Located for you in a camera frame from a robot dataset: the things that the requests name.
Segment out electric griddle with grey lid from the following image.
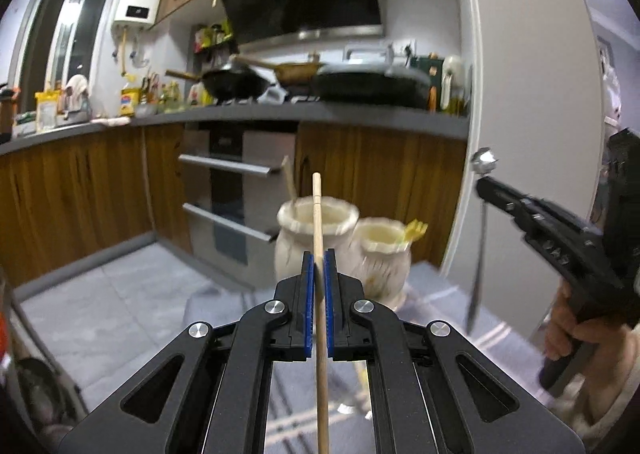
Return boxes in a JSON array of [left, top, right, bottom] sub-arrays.
[[312, 59, 434, 108]]

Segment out kitchen window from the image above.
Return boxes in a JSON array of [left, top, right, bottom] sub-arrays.
[[19, 0, 119, 101]]

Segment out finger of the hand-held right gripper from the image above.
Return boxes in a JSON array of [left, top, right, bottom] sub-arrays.
[[475, 177, 567, 256]]

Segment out wooden chopstick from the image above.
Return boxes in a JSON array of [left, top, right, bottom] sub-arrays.
[[281, 156, 299, 202], [311, 173, 331, 454]]

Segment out green kitchen appliance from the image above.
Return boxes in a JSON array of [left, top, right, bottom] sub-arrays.
[[415, 54, 446, 81]]

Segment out yellow plastic utensil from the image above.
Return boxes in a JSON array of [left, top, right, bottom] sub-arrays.
[[401, 219, 429, 246]]

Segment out grey striped tablecloth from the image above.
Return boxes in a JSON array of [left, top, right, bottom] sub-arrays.
[[184, 259, 551, 454]]

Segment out large cream ceramic jar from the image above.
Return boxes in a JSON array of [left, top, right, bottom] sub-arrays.
[[274, 195, 360, 292]]

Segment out oil bottle with white cap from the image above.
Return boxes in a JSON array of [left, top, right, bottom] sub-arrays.
[[440, 56, 469, 115]]

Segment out metal spoon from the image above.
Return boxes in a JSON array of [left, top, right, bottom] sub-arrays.
[[465, 147, 499, 333]]

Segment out person's right hand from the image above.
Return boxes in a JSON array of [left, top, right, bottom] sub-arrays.
[[543, 281, 632, 363]]

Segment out yellow seasoning packet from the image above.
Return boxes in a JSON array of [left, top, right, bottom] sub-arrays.
[[120, 87, 144, 116]]

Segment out brass frying pan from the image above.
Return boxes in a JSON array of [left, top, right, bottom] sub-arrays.
[[234, 53, 327, 86]]

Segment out row of condiment bottles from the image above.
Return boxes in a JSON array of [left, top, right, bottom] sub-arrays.
[[140, 76, 192, 115]]

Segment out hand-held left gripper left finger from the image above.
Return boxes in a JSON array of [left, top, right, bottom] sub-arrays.
[[57, 251, 316, 454]]

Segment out dark thermos bottle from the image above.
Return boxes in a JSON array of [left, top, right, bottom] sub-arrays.
[[0, 83, 21, 144]]

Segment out white cloth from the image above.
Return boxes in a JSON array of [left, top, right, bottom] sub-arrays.
[[65, 75, 92, 111]]

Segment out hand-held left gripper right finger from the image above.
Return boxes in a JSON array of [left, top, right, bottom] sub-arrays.
[[324, 248, 586, 454]]

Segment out built-in steel oven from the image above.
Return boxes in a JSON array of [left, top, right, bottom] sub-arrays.
[[177, 127, 297, 291]]

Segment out small cream ceramic jar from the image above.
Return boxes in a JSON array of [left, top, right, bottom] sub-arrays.
[[352, 217, 413, 311]]

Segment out wall socket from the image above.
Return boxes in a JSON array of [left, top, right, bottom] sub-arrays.
[[387, 39, 417, 60]]

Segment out grey kitchen countertop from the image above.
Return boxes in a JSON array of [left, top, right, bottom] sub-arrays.
[[0, 103, 472, 156]]

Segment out black wok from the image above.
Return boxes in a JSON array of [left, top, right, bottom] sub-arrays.
[[165, 62, 275, 101]]

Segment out wooden base cabinet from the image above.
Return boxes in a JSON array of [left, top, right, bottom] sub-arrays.
[[295, 121, 469, 281]]

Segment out wooden base cabinets with handles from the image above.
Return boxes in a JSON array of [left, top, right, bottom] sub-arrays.
[[0, 124, 192, 286]]

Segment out spice shelf with jars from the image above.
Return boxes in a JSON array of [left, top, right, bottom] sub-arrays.
[[193, 23, 237, 56]]

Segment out person's right forearm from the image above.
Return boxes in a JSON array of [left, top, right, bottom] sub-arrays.
[[550, 329, 640, 441]]

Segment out yellow food bag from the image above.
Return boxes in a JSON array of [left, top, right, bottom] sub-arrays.
[[34, 91, 62, 131]]

